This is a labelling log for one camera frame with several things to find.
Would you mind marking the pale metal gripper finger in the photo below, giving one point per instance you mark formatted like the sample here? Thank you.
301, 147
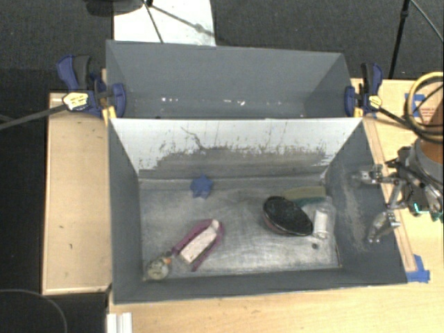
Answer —
368, 176
383, 224

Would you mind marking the small clear plastic bottle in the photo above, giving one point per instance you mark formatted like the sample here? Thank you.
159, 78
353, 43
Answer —
320, 222

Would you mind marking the yellow and green sponge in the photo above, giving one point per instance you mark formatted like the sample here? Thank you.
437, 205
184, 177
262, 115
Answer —
305, 193

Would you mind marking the black bowl with red underside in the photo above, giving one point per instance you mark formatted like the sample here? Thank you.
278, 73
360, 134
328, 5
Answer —
289, 217

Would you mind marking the grey metal bin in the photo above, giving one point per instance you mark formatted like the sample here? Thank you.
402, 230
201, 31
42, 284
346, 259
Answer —
243, 227

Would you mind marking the blue star-shaped toy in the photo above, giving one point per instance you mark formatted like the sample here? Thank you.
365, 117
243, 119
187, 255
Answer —
201, 186

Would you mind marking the small round pale ball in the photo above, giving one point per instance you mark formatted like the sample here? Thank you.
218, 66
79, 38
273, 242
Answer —
157, 268

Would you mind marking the pale wood flat board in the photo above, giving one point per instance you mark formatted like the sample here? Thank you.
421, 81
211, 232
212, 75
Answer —
76, 200

